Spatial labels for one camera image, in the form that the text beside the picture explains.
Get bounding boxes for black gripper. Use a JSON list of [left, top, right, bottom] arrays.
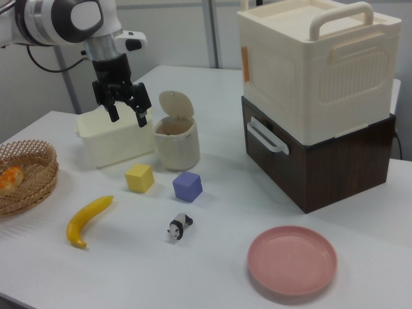
[[91, 53, 153, 129]]

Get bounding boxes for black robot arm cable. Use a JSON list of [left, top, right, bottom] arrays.
[[26, 44, 89, 73]]

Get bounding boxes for cream open plastic container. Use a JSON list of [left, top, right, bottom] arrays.
[[75, 108, 156, 169]]

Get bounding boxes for white drawer handle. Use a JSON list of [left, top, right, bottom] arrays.
[[246, 116, 290, 155]]

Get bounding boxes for orange tape strip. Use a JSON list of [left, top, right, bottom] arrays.
[[241, 46, 251, 81]]

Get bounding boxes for cream storage box with handle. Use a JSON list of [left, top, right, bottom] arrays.
[[236, 0, 403, 144]]

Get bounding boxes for grey metal frame post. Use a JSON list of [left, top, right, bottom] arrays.
[[55, 44, 82, 115], [202, 0, 223, 69]]

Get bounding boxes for beige dustbin lid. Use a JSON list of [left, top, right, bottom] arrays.
[[158, 90, 195, 122]]

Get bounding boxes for yellow toy banana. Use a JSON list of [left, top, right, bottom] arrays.
[[66, 195, 115, 248]]

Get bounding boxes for orange glazed bread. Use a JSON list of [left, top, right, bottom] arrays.
[[0, 166, 25, 193]]

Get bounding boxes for dark wood drawer box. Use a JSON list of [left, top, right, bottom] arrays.
[[241, 95, 397, 214]]

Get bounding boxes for panda figurine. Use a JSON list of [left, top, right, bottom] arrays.
[[166, 212, 194, 243]]

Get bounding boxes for pink plate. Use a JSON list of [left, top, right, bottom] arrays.
[[247, 225, 339, 296]]

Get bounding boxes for woven wicker basket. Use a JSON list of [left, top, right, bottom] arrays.
[[0, 139, 60, 218]]

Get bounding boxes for black cable behind table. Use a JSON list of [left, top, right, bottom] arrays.
[[393, 128, 403, 160]]

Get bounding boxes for purple cube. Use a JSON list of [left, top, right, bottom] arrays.
[[172, 171, 203, 203]]

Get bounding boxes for yellow cube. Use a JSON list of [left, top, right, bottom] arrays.
[[124, 163, 155, 193]]

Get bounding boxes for beige round dustbin body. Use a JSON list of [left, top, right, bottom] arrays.
[[153, 116, 201, 171]]

